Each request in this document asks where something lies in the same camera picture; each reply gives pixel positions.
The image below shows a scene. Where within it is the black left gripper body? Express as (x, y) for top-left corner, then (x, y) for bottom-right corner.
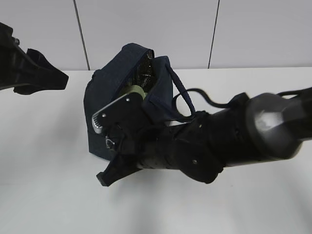
(7, 36), (41, 94)

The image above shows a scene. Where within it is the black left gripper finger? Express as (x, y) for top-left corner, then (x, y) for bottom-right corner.
(21, 54), (69, 95)

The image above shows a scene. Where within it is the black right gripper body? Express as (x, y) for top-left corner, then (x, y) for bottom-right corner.
(107, 111), (207, 171)

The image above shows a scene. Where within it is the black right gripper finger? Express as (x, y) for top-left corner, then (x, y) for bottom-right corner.
(96, 154), (141, 187)

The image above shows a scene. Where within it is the green lid glass container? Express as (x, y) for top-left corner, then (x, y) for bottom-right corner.
(118, 85), (147, 100)

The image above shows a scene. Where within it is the dark blue lunch bag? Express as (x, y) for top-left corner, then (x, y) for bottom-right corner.
(83, 43), (195, 160)

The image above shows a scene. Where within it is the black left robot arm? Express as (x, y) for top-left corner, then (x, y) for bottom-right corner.
(0, 23), (69, 95)

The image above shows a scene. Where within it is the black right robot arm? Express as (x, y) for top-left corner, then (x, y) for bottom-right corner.
(92, 88), (312, 186)

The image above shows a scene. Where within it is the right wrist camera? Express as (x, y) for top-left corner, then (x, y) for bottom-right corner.
(92, 93), (143, 134)

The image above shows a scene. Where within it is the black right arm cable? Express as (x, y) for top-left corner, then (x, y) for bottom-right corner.
(168, 87), (312, 122)

